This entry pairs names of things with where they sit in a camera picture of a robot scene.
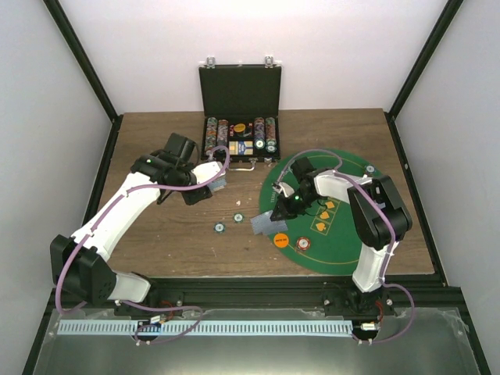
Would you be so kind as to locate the chip row far left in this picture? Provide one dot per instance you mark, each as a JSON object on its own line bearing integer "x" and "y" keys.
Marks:
{"x": 210, "y": 134}

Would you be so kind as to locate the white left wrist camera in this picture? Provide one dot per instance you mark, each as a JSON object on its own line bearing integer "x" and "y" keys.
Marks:
{"x": 208, "y": 172}

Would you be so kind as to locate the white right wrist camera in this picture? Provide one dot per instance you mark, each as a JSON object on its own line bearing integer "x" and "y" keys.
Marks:
{"x": 284, "y": 190}

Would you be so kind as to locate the black poker chip case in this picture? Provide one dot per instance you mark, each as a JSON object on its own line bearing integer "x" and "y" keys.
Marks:
{"x": 239, "y": 93}

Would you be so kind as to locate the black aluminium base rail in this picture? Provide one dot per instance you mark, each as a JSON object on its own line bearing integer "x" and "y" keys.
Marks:
{"x": 336, "y": 294}

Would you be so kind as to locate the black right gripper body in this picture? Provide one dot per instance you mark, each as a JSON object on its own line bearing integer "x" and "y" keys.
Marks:
{"x": 296, "y": 207}

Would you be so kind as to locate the chip row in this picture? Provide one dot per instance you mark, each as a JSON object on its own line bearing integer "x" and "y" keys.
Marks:
{"x": 210, "y": 134}
{"x": 222, "y": 135}
{"x": 271, "y": 134}
{"x": 259, "y": 133}

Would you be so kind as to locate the red poker chip stack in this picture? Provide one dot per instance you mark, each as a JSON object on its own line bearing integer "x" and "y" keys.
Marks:
{"x": 302, "y": 245}

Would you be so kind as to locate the round green poker mat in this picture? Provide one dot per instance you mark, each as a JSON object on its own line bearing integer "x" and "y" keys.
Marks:
{"x": 328, "y": 223}

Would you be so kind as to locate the yellow dealer chip in case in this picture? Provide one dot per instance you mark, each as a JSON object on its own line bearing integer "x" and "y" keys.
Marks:
{"x": 239, "y": 127}

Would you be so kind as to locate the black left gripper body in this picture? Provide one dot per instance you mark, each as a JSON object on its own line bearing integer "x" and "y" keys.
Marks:
{"x": 190, "y": 198}

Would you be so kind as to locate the boxed card decks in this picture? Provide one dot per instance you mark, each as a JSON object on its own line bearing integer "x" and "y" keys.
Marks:
{"x": 241, "y": 148}

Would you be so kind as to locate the grey playing card deck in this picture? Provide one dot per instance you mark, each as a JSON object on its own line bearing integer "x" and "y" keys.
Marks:
{"x": 217, "y": 184}

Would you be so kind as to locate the blue poker chip stack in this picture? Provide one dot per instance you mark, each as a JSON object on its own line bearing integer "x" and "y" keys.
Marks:
{"x": 219, "y": 227}

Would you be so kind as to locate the orange big blind button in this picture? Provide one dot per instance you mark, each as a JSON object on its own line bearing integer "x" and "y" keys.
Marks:
{"x": 281, "y": 240}

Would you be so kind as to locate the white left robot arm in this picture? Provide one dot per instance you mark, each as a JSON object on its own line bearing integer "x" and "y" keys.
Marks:
{"x": 80, "y": 261}

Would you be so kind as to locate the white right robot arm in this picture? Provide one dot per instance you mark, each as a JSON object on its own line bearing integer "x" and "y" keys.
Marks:
{"x": 381, "y": 218}

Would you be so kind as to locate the chip row far right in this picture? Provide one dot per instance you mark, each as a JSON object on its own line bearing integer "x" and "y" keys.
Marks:
{"x": 271, "y": 134}

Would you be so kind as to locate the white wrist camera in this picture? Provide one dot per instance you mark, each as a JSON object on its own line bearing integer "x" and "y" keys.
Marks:
{"x": 284, "y": 190}
{"x": 208, "y": 172}

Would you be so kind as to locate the light blue slotted strip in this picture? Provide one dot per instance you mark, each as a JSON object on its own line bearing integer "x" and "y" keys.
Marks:
{"x": 315, "y": 328}

